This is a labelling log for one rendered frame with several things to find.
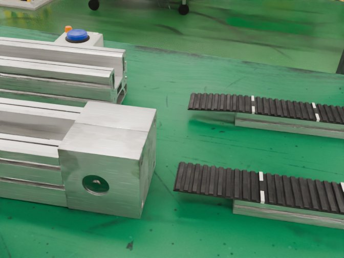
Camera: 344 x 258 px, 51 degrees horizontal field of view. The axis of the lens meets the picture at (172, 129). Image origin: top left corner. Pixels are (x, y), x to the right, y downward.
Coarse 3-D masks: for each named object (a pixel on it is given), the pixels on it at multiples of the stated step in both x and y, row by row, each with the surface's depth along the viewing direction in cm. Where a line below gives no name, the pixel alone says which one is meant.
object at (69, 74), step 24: (0, 48) 63; (24, 48) 62; (48, 48) 62; (72, 48) 62; (96, 48) 62; (0, 72) 58; (24, 72) 56; (48, 72) 56; (72, 72) 55; (96, 72) 55; (120, 72) 62; (0, 96) 60; (24, 96) 59; (48, 96) 59; (72, 96) 59; (96, 96) 57; (120, 96) 65
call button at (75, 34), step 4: (68, 32) 70; (72, 32) 70; (76, 32) 70; (80, 32) 71; (84, 32) 71; (68, 36) 70; (72, 36) 69; (76, 36) 69; (80, 36) 70; (84, 36) 70
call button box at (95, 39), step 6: (60, 36) 72; (66, 36) 71; (90, 36) 73; (96, 36) 73; (102, 36) 74; (60, 42) 70; (66, 42) 70; (72, 42) 69; (78, 42) 70; (84, 42) 70; (90, 42) 70; (96, 42) 71; (102, 42) 75
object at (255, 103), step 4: (252, 96) 61; (252, 100) 60; (256, 100) 60; (260, 100) 60; (252, 104) 59; (256, 104) 59; (260, 104) 59; (252, 108) 58; (256, 108) 58; (260, 108) 58; (252, 112) 57; (256, 112) 57; (260, 112) 57
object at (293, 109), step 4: (288, 100) 60; (288, 104) 59; (292, 104) 60; (296, 104) 59; (288, 108) 59; (292, 108) 59; (296, 108) 59; (288, 112) 58; (292, 112) 57; (296, 112) 58; (288, 116) 57; (292, 116) 57; (296, 116) 57; (300, 116) 57
